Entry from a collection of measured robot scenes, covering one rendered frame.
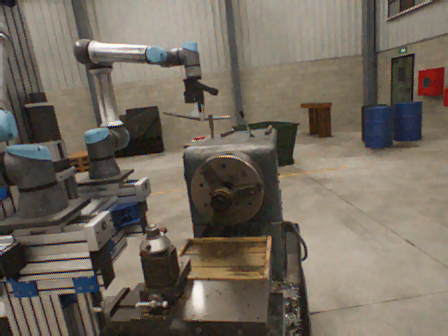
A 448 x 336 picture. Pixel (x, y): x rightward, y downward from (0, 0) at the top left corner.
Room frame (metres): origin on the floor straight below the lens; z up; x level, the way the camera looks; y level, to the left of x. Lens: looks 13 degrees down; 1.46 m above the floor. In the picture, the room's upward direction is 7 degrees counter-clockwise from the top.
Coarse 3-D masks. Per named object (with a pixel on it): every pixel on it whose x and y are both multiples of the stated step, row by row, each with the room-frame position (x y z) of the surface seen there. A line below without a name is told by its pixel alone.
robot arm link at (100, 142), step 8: (96, 128) 1.56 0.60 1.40; (104, 128) 1.54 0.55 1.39; (88, 136) 1.47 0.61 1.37; (96, 136) 1.47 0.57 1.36; (104, 136) 1.49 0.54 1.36; (112, 136) 1.56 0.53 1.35; (88, 144) 1.48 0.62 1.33; (96, 144) 1.47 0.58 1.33; (104, 144) 1.49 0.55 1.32; (112, 144) 1.54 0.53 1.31; (88, 152) 1.48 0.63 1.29; (96, 152) 1.47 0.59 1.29; (104, 152) 1.48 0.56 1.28; (112, 152) 1.53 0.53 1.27
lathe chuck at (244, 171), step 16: (208, 160) 1.28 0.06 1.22; (224, 160) 1.27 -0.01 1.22; (240, 160) 1.25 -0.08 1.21; (224, 176) 1.27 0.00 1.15; (240, 176) 1.25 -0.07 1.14; (256, 176) 1.24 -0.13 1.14; (192, 192) 1.30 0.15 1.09; (208, 192) 1.29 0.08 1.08; (208, 208) 1.29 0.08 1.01; (240, 208) 1.26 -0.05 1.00; (256, 208) 1.24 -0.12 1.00; (224, 224) 1.27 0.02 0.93
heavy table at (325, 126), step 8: (304, 104) 10.40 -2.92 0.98; (312, 104) 9.68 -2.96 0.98; (320, 104) 9.18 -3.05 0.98; (328, 104) 9.19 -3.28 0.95; (312, 112) 10.02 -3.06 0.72; (320, 112) 9.23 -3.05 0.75; (328, 112) 9.24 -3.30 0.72; (312, 120) 10.01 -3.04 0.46; (320, 120) 9.23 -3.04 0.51; (328, 120) 9.24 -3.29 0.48; (312, 128) 10.01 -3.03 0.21; (320, 128) 9.23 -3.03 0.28; (328, 128) 9.24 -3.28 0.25; (320, 136) 9.24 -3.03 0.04; (328, 136) 9.21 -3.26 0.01
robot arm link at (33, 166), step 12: (36, 144) 1.07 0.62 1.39; (0, 156) 0.98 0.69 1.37; (12, 156) 0.98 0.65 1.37; (24, 156) 0.98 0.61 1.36; (36, 156) 0.99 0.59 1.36; (48, 156) 1.03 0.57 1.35; (0, 168) 0.96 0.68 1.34; (12, 168) 0.97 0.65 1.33; (24, 168) 0.98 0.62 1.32; (36, 168) 0.99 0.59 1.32; (48, 168) 1.02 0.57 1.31; (12, 180) 0.97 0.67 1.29; (24, 180) 0.98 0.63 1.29; (36, 180) 0.98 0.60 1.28; (48, 180) 1.01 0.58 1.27
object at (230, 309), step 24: (192, 288) 0.76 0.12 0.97; (216, 288) 0.75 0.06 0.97; (240, 288) 0.73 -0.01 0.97; (264, 288) 0.72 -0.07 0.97; (120, 312) 0.70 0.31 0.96; (168, 312) 0.67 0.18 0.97; (192, 312) 0.66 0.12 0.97; (216, 312) 0.65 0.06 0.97; (240, 312) 0.64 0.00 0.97; (264, 312) 0.63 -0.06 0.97
